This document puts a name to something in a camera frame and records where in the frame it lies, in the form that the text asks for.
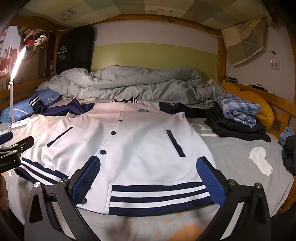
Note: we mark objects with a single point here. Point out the blue pillow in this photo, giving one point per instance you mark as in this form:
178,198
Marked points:
20,109

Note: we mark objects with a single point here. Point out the white desk lamp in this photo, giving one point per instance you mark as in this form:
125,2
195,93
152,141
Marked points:
16,67

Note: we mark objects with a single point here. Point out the grey duvet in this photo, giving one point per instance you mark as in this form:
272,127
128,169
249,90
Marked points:
138,83

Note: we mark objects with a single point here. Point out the light blue cloth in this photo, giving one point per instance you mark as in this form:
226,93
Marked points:
285,136

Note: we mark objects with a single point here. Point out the wooden shelf with clutter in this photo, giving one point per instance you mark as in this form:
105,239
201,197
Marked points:
34,44

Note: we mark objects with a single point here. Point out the folded blue plaid shirt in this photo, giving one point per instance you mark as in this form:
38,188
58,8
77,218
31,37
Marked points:
238,109

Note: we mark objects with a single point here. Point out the white wall power socket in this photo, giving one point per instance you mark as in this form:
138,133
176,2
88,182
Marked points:
274,60

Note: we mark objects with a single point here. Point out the black hanging garment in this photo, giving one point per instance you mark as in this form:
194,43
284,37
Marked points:
74,51

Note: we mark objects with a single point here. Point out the checked overhead cloth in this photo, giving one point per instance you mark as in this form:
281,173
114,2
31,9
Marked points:
138,7

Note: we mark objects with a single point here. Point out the grey printed bed sheet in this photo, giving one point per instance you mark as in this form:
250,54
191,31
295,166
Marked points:
233,157

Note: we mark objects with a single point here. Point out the white sock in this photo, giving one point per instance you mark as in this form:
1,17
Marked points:
260,160

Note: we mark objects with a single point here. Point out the green padded wall panel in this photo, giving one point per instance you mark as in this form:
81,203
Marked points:
150,55

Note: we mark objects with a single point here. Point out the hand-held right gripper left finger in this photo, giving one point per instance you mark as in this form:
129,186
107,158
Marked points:
85,179

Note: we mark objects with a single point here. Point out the clear water bottle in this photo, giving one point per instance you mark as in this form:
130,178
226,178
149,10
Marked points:
51,69

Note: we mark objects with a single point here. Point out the cream cloth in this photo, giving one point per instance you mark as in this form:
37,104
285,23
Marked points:
214,85

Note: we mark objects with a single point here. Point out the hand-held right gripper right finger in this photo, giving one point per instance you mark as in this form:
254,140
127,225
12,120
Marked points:
211,179

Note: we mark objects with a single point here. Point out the dark cloth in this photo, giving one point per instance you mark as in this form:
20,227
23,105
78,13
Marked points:
290,157

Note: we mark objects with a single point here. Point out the folded black jacket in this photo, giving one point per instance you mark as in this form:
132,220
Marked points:
231,129

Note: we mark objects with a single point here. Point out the yellow pillow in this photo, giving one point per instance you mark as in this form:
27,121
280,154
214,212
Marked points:
266,115

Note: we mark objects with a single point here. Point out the small clutter on bed ledge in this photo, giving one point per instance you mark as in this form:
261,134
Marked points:
231,79

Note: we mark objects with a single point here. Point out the checked curtain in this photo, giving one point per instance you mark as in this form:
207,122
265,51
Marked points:
245,46

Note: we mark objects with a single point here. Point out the white and navy varsity jacket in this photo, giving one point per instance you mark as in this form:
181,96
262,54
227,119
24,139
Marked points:
138,143

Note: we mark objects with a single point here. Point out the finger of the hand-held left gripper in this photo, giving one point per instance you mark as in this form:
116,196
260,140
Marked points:
22,144
5,138

